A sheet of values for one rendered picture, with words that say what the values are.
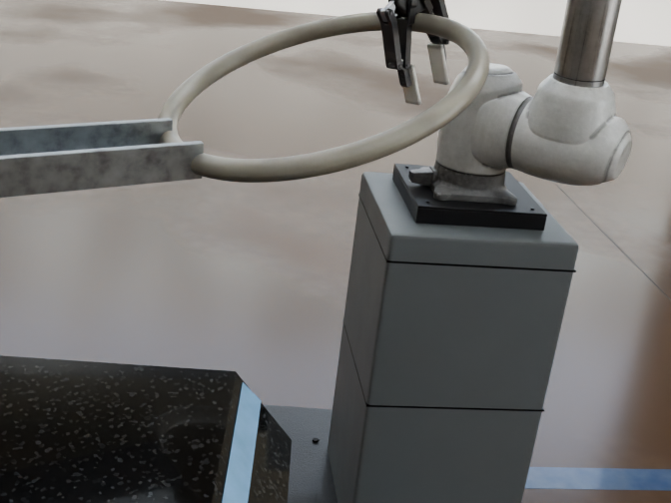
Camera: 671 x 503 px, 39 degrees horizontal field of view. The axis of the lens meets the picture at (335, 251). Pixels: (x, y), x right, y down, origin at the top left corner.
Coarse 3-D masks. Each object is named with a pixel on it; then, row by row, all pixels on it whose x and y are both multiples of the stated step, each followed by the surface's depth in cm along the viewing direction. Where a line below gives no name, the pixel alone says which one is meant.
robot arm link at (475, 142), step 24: (504, 72) 195; (480, 96) 194; (504, 96) 194; (528, 96) 196; (456, 120) 198; (480, 120) 195; (504, 120) 193; (456, 144) 199; (480, 144) 196; (504, 144) 193; (456, 168) 201; (480, 168) 200; (504, 168) 200
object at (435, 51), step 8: (432, 48) 156; (440, 48) 155; (432, 56) 157; (440, 56) 156; (432, 64) 158; (440, 64) 157; (432, 72) 159; (440, 72) 158; (440, 80) 159; (448, 80) 158
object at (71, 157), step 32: (0, 128) 123; (32, 128) 124; (64, 128) 126; (96, 128) 129; (128, 128) 131; (160, 128) 133; (0, 160) 113; (32, 160) 115; (64, 160) 117; (96, 160) 119; (128, 160) 121; (160, 160) 123; (192, 160) 125; (0, 192) 114; (32, 192) 116
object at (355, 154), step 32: (288, 32) 156; (320, 32) 156; (352, 32) 156; (448, 32) 143; (224, 64) 152; (480, 64) 129; (192, 96) 147; (448, 96) 123; (416, 128) 119; (224, 160) 123; (256, 160) 121; (288, 160) 119; (320, 160) 118; (352, 160) 118
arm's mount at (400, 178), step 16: (400, 176) 213; (512, 176) 222; (400, 192) 212; (416, 192) 203; (432, 192) 205; (512, 192) 211; (416, 208) 197; (432, 208) 196; (448, 208) 196; (464, 208) 197; (480, 208) 199; (496, 208) 200; (512, 208) 201; (528, 208) 202; (432, 224) 198; (448, 224) 198; (464, 224) 198; (480, 224) 199; (496, 224) 199; (512, 224) 200; (528, 224) 200; (544, 224) 201
